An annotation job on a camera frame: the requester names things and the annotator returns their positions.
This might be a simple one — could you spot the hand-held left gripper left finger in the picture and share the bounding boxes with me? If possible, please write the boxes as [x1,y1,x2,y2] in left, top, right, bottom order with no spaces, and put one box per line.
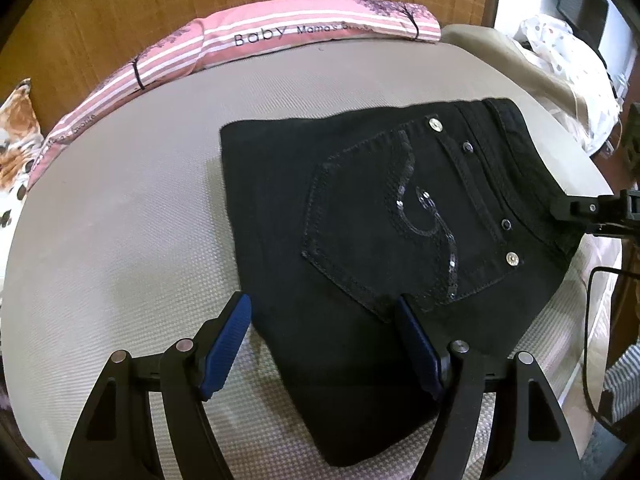
[60,292,253,480]

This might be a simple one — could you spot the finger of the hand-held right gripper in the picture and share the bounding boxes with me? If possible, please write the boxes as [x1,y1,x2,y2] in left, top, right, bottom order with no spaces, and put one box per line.
[582,224,640,239]
[549,189,640,225]

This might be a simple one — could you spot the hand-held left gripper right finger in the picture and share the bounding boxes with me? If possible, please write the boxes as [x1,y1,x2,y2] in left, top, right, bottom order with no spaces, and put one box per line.
[392,295,583,480]

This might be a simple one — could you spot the black pants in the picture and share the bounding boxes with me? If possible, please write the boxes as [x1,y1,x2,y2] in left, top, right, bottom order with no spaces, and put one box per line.
[219,97,583,467]

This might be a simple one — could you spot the grey woven mattress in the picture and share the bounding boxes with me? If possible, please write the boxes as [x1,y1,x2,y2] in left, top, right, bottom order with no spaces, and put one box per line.
[0,40,623,480]

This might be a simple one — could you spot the grey striped cloth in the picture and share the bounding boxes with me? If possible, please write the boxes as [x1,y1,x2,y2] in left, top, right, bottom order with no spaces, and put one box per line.
[602,342,640,423]

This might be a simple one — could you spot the white dotted cloth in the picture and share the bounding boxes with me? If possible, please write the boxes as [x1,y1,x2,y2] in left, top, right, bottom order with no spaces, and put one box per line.
[520,14,623,158]

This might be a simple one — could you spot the beige cloth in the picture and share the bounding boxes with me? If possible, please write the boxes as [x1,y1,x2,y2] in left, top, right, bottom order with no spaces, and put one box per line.
[442,24,608,158]

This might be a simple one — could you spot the dark rectangular box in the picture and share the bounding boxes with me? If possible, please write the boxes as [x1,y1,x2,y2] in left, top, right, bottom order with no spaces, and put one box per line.
[555,0,612,36]

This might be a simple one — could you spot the pink striped pillow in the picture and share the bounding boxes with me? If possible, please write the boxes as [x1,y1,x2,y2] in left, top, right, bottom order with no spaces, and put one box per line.
[25,2,442,193]

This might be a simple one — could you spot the giraffe print cloth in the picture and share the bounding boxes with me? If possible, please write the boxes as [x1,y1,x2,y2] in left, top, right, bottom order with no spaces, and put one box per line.
[0,78,47,306]

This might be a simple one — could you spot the woven bamboo headboard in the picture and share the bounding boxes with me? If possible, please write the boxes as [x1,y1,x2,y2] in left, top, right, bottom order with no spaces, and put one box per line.
[0,0,501,133]

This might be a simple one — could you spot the black cable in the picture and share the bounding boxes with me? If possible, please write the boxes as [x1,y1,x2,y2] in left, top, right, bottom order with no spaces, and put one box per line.
[582,266,640,442]

